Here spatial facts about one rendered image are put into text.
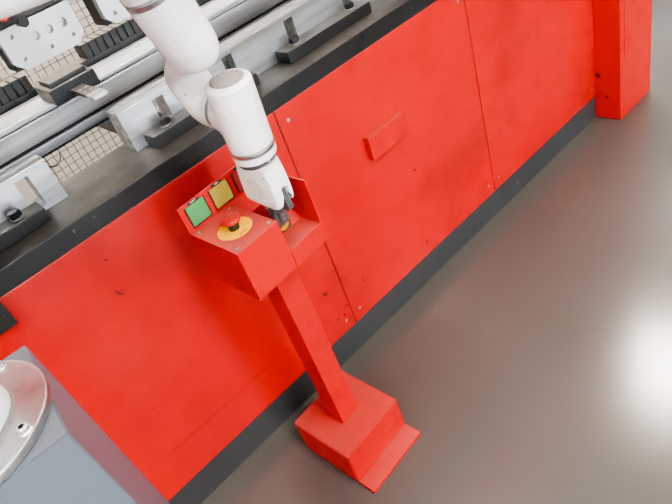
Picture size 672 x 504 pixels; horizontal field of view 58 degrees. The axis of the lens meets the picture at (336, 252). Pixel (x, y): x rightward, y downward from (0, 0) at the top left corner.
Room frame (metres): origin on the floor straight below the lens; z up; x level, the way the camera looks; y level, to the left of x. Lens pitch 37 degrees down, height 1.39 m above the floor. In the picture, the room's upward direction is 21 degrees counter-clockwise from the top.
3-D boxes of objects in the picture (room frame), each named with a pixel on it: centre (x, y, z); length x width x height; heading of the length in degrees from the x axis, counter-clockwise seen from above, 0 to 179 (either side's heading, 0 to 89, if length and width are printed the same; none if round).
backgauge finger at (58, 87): (1.47, 0.42, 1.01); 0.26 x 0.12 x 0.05; 31
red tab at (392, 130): (1.49, -0.25, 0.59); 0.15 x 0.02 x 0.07; 121
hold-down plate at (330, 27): (1.57, -0.18, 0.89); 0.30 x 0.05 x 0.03; 121
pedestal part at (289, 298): (1.03, 0.13, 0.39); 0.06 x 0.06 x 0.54; 35
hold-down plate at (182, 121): (1.37, 0.16, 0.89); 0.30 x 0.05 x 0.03; 121
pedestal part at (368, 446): (1.01, 0.12, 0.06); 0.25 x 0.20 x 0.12; 35
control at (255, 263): (1.03, 0.13, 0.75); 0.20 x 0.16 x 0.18; 125
